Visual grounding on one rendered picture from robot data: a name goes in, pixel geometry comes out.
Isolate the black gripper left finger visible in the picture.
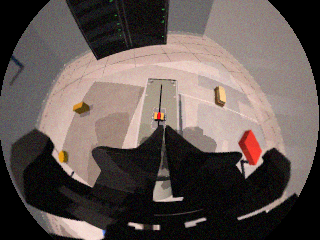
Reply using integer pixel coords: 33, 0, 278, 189
91, 124, 164, 193

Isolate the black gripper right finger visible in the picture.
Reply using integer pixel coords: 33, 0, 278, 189
164, 124, 243, 197

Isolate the short yellow cylinder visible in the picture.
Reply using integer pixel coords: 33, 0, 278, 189
59, 151, 68, 163

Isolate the red flat rectangular block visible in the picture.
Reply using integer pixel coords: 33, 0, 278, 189
239, 129, 263, 165

